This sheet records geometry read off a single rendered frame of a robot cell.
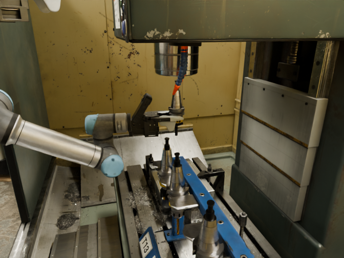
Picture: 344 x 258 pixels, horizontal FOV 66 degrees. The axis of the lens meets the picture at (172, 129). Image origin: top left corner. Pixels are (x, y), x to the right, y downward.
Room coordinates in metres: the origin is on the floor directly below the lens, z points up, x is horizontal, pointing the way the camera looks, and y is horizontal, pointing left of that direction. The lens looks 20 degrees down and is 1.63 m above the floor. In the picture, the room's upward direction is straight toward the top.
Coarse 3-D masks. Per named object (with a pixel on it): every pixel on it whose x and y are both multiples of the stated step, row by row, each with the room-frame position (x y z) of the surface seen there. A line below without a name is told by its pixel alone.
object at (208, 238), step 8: (208, 224) 0.41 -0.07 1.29; (216, 224) 0.41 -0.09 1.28; (200, 232) 0.42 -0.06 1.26; (208, 232) 0.41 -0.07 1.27; (216, 232) 0.41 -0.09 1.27; (200, 240) 0.41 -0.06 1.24; (208, 240) 0.40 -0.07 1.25; (216, 240) 0.41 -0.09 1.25; (200, 248) 0.41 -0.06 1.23; (208, 248) 0.40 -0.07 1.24; (216, 248) 0.41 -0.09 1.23
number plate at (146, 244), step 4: (148, 232) 0.76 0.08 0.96; (144, 236) 0.75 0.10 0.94; (148, 236) 0.74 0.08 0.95; (144, 240) 0.74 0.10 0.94; (148, 240) 0.73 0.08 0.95; (140, 244) 0.74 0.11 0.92; (144, 244) 0.72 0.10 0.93; (148, 244) 0.71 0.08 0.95; (144, 248) 0.71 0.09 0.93; (148, 248) 0.70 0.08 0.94; (152, 248) 0.69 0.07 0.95; (144, 252) 0.69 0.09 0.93; (148, 252) 0.68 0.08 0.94; (144, 256) 0.68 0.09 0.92
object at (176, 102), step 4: (176, 92) 0.97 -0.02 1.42; (176, 96) 0.97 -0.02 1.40; (180, 96) 0.98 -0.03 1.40; (172, 100) 0.97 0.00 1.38; (176, 100) 0.96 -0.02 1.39; (180, 100) 0.97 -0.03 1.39; (172, 104) 0.97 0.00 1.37; (176, 104) 0.96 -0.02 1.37; (180, 104) 0.97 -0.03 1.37; (172, 108) 0.97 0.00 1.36; (176, 108) 0.96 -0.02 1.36; (180, 108) 0.97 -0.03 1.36
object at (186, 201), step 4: (180, 196) 0.60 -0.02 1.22; (184, 196) 0.60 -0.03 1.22; (188, 196) 0.60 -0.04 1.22; (192, 196) 0.60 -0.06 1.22; (172, 200) 0.59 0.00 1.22; (176, 200) 0.58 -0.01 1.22; (180, 200) 0.58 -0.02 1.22; (184, 200) 0.58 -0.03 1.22; (188, 200) 0.58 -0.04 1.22; (192, 200) 0.58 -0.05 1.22; (196, 200) 0.58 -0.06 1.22; (172, 204) 0.57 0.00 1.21; (176, 204) 0.57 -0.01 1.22; (180, 204) 0.57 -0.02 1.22; (184, 204) 0.57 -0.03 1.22; (188, 204) 0.57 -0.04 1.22; (192, 204) 0.57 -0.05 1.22; (196, 204) 0.57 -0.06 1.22; (176, 208) 0.55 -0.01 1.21; (180, 208) 0.55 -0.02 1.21; (184, 208) 0.55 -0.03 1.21
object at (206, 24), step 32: (128, 0) 0.62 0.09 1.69; (160, 0) 0.63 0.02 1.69; (192, 0) 0.65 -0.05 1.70; (224, 0) 0.67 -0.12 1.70; (256, 0) 0.69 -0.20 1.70; (288, 0) 0.72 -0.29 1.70; (320, 0) 0.74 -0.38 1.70; (128, 32) 0.62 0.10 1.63; (160, 32) 0.63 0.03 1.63; (192, 32) 0.65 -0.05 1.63; (224, 32) 0.67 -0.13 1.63; (256, 32) 0.70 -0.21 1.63; (288, 32) 0.72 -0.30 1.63; (320, 32) 0.75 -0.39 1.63
